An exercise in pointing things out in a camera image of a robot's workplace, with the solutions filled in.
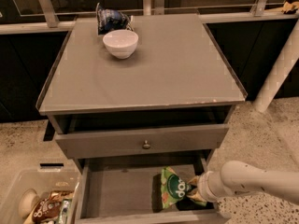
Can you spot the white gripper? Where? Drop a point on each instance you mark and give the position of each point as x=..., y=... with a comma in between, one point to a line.
x=203, y=186

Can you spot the green rice chip bag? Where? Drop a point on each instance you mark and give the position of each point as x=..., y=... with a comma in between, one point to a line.
x=173, y=188

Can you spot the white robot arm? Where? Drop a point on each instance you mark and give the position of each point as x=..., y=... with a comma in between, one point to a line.
x=236, y=178

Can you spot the grey top drawer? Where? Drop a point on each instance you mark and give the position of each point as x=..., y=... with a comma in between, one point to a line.
x=130, y=142

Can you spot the round metal drawer knob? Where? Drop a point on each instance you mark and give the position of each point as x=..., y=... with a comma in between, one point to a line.
x=146, y=144

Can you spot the grey open middle drawer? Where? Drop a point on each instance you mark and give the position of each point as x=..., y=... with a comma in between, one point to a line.
x=126, y=190

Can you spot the grey drawer cabinet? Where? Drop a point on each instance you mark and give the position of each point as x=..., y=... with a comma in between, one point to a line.
x=176, y=77

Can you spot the brown snack bag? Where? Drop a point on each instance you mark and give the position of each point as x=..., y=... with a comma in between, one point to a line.
x=48, y=209

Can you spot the dark blue snack bag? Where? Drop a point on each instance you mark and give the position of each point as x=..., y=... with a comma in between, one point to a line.
x=110, y=20

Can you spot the green packet in bin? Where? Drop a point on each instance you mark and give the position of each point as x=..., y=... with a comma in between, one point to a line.
x=64, y=211

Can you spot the clear plastic storage bin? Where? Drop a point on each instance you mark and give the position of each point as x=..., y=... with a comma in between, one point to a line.
x=42, y=181

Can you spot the white ceramic bowl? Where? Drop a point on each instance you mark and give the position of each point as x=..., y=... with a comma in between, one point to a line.
x=121, y=43

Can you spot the white cup in bin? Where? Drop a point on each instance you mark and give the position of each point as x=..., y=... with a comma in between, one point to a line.
x=28, y=201

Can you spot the metal glass railing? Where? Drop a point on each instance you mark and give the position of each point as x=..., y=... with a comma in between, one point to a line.
x=39, y=16

